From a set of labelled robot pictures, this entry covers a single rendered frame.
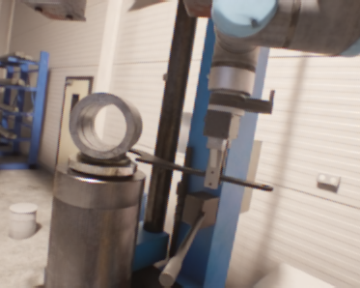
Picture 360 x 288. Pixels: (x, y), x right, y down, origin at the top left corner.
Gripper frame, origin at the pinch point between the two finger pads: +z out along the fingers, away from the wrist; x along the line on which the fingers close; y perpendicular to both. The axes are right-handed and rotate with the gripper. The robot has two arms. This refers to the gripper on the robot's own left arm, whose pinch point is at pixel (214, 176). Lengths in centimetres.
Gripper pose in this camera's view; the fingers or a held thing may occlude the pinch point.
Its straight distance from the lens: 55.5
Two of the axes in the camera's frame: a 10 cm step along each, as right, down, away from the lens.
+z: -1.6, 9.8, 0.9
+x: -3.3, 0.3, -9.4
